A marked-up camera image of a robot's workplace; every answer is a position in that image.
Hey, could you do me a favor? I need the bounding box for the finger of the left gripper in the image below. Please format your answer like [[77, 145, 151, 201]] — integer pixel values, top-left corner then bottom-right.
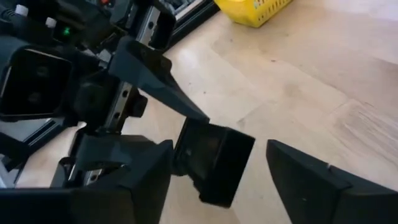
[[70, 134, 156, 170], [108, 35, 210, 124]]

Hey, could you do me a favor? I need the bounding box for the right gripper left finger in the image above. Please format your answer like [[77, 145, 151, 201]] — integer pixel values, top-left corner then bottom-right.
[[0, 139, 174, 224]]

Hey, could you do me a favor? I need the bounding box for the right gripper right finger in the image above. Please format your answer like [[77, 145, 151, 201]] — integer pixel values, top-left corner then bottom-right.
[[266, 139, 398, 224]]

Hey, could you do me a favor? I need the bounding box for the black digital thermometer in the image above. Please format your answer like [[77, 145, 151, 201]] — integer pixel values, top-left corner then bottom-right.
[[172, 117, 256, 208]]

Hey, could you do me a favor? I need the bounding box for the yellow plastic basket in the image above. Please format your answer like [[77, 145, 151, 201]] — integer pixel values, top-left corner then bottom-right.
[[213, 0, 293, 29]]

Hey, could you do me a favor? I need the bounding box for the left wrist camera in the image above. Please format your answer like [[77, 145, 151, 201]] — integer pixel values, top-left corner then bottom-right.
[[0, 46, 74, 122]]

